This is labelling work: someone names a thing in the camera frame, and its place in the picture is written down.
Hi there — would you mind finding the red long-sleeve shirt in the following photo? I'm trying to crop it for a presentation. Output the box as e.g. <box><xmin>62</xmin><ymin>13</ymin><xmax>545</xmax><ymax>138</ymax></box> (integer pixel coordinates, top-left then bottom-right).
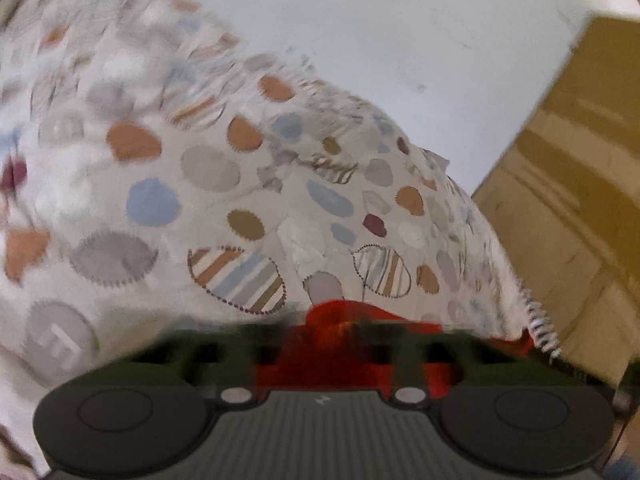
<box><xmin>258</xmin><ymin>300</ymin><xmax>533</xmax><ymax>404</ymax></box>

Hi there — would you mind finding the black white pink striped garment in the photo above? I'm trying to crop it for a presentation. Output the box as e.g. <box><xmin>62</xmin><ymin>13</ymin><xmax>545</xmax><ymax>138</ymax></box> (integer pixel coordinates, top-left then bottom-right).
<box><xmin>521</xmin><ymin>289</ymin><xmax>562</xmax><ymax>360</ymax></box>

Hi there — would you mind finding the dotted patchwork bed quilt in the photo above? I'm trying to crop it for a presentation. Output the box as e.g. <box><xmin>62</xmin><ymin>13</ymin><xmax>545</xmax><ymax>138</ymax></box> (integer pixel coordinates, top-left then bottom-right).
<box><xmin>1</xmin><ymin>0</ymin><xmax>529</xmax><ymax>479</ymax></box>

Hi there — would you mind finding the brown wooden wardrobe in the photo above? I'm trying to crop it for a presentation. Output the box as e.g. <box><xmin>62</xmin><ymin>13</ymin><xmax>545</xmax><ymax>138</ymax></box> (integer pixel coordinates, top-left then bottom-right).
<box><xmin>472</xmin><ymin>12</ymin><xmax>640</xmax><ymax>391</ymax></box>

